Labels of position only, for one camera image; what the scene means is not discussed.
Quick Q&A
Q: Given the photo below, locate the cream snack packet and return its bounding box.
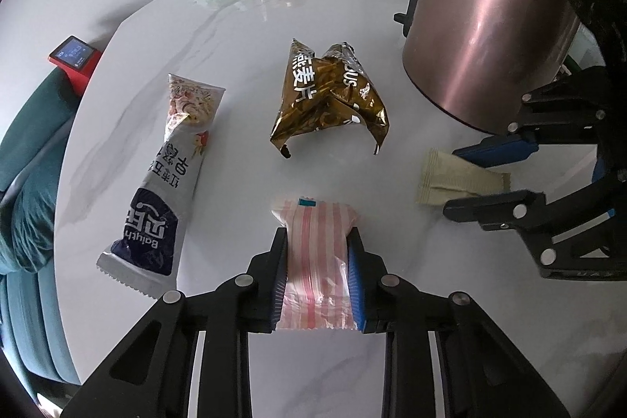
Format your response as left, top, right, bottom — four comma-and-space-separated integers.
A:
415, 148, 511, 208

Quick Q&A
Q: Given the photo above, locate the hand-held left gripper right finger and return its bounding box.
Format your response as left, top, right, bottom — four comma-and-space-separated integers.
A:
347, 227, 571, 418

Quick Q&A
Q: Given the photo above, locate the white navy long snack packet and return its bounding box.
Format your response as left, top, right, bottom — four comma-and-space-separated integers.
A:
96, 74, 227, 300

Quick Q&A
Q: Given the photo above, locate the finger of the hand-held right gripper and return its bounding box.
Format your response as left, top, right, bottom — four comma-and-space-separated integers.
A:
451, 65, 614, 169
443, 183, 627, 282

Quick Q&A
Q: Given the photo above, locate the pink striped snack packet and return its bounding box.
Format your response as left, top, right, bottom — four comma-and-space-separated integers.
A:
271, 197, 360, 331

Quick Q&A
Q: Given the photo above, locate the red device with screen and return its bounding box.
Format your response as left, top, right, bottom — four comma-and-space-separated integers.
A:
48, 35, 103, 96

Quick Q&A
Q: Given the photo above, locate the brown gold snack packet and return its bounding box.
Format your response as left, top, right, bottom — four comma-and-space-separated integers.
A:
269, 38, 391, 159

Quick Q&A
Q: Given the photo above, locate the rose gold electric kettle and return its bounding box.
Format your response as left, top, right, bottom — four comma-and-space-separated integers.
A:
361, 0, 596, 136

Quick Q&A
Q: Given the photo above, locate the teal sofa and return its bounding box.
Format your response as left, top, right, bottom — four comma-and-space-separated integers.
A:
0, 65, 82, 394

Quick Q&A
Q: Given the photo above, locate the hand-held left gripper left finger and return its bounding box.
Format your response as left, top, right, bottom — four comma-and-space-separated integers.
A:
61, 227, 290, 418

